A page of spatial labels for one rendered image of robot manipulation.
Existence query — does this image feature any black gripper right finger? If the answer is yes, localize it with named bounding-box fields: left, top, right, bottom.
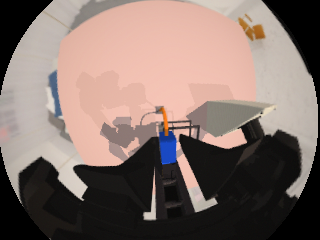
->
left=179, top=133, right=263, bottom=201

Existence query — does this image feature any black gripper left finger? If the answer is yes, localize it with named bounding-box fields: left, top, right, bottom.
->
left=72, top=137, right=156, bottom=213

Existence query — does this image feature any blue plug with orange cord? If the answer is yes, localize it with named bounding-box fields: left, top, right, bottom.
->
left=159, top=107, right=177, bottom=180

